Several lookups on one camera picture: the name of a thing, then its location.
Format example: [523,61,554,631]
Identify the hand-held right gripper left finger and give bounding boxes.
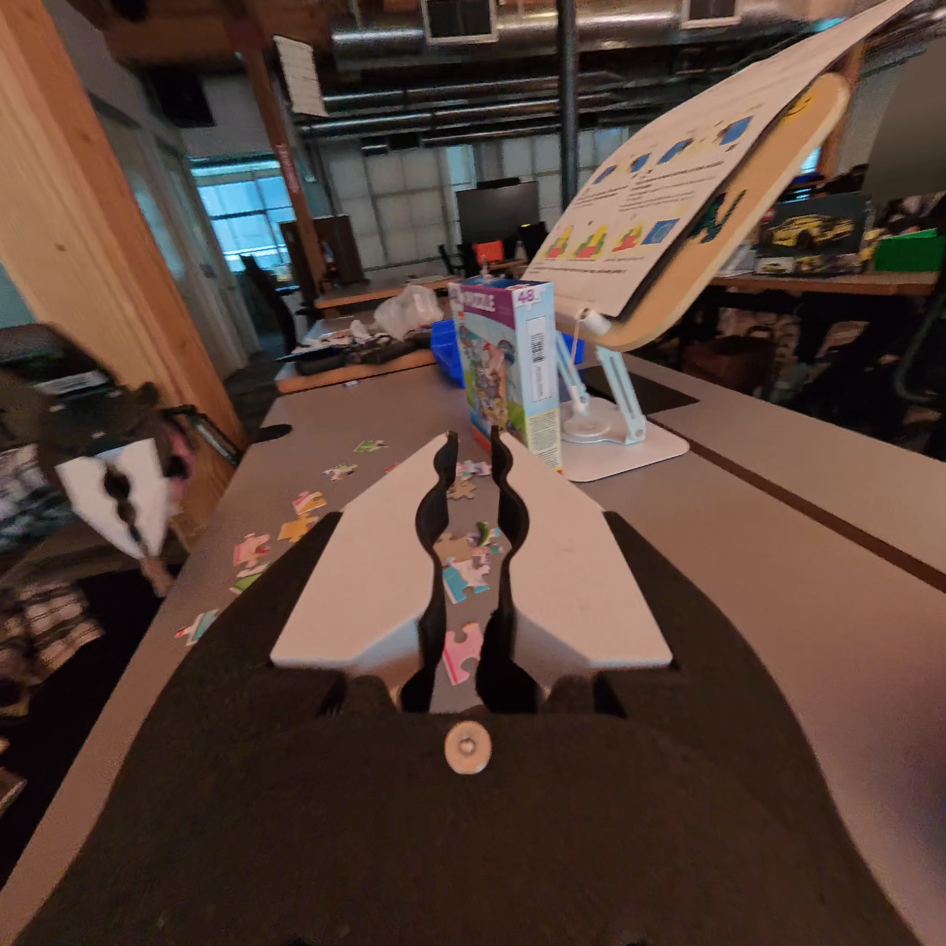
[270,432,461,713]

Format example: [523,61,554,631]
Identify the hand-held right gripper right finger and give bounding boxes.
[475,429,675,714]

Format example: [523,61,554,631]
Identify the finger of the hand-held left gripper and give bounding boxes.
[58,451,145,557]
[118,438,184,555]

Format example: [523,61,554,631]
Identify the jigsaw puzzle pieces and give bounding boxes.
[173,438,511,688]

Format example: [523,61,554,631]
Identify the person's left forearm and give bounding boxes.
[0,442,68,551]

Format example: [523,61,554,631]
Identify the grey desk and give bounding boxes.
[0,353,946,946]

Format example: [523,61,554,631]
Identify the person's plaid shirt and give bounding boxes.
[0,576,108,714]

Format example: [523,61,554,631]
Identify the wooden pillar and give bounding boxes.
[0,0,248,533]

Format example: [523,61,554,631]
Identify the black office chair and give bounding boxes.
[238,253,298,352]

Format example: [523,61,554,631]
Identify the colourful puzzle box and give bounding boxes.
[447,278,566,474]

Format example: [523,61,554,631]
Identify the window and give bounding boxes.
[191,157,297,261]

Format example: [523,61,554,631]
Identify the blue plastic bin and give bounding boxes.
[431,319,594,388]

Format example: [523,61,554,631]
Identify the white plastic bag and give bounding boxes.
[373,284,444,342]

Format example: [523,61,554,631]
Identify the brown cabinet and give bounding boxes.
[279,214,365,288]

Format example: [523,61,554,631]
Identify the wooden side table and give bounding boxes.
[706,270,943,298]

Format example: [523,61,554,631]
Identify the hanging paper sign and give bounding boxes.
[272,34,330,119]

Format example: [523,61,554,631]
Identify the black monitor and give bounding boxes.
[456,181,541,246]

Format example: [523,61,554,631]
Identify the printed instruction sheet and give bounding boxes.
[526,0,917,320]

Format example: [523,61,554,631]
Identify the black toy car box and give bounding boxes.
[755,194,873,276]

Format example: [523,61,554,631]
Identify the green box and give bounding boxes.
[874,229,946,273]

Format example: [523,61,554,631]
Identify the steel column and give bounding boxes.
[556,0,582,232]

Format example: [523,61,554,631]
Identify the wooden book stand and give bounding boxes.
[547,72,851,483]

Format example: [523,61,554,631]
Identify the metal air duct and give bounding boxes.
[330,0,814,66]

